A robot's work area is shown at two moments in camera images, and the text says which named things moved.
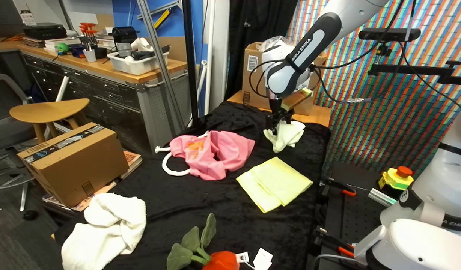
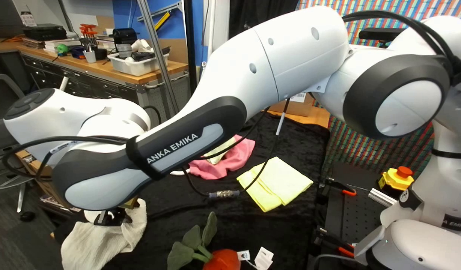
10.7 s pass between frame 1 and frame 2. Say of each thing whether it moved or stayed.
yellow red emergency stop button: stayed
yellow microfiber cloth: stayed
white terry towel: stayed
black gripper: moved
